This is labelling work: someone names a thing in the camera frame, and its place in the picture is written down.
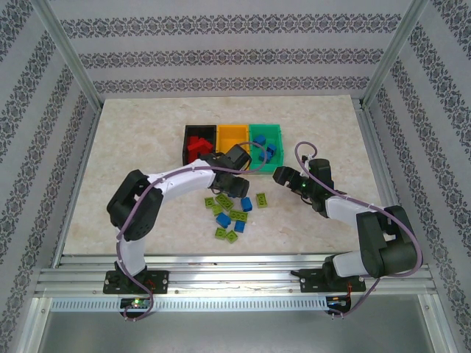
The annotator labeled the green plastic bin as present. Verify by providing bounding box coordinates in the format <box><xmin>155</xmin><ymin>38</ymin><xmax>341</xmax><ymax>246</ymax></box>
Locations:
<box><xmin>248</xmin><ymin>123</ymin><xmax>286</xmax><ymax>174</ymax></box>

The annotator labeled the yellow plastic bin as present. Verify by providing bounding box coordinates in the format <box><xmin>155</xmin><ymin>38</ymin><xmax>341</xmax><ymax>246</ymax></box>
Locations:
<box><xmin>216</xmin><ymin>124</ymin><xmax>251</xmax><ymax>172</ymax></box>

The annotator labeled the black plastic bin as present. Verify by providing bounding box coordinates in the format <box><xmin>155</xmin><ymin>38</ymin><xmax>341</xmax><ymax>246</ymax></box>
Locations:
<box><xmin>183</xmin><ymin>124</ymin><xmax>218</xmax><ymax>166</ymax></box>

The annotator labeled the controller board with green light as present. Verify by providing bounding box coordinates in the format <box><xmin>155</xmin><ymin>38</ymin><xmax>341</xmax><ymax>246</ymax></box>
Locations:
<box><xmin>120</xmin><ymin>297</ymin><xmax>152</xmax><ymax>310</ymax></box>

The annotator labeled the grey metal bottom panel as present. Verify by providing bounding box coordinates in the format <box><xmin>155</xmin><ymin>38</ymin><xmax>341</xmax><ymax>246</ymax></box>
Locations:
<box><xmin>36</xmin><ymin>310</ymin><xmax>448</xmax><ymax>353</ymax></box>

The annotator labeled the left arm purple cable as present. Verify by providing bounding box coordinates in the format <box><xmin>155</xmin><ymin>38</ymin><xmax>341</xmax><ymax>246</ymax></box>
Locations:
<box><xmin>114</xmin><ymin>141</ymin><xmax>269</xmax><ymax>323</ymax></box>

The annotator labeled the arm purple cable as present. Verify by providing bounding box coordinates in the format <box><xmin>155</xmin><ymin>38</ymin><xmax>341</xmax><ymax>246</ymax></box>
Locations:
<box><xmin>114</xmin><ymin>141</ymin><xmax>269</xmax><ymax>323</ymax></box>
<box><xmin>295</xmin><ymin>141</ymin><xmax>422</xmax><ymax>319</ymax></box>

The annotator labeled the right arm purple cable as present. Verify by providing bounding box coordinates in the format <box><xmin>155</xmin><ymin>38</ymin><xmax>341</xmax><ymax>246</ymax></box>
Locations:
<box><xmin>295</xmin><ymin>141</ymin><xmax>422</xmax><ymax>319</ymax></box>

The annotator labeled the aluminium side rail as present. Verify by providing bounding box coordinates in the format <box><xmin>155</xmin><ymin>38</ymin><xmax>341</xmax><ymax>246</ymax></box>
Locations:
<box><xmin>51</xmin><ymin>108</ymin><xmax>103</xmax><ymax>268</ymax></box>
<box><xmin>358</xmin><ymin>104</ymin><xmax>437</xmax><ymax>275</ymax></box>

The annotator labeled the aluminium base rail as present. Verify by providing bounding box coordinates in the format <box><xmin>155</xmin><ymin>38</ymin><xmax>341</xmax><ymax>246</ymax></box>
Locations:
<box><xmin>35</xmin><ymin>252</ymin><xmax>437</xmax><ymax>295</ymax></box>

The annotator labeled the slotted grey cable duct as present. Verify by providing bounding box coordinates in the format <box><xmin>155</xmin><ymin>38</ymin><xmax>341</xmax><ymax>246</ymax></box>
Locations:
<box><xmin>49</xmin><ymin>296</ymin><xmax>328</xmax><ymax>313</ymax></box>

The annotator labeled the aluminium frame post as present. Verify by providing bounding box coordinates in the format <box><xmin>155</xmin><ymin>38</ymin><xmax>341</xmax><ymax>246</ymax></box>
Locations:
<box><xmin>31</xmin><ymin>0</ymin><xmax>103</xmax><ymax>111</ymax></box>
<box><xmin>360</xmin><ymin>0</ymin><xmax>431</xmax><ymax>110</ymax></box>

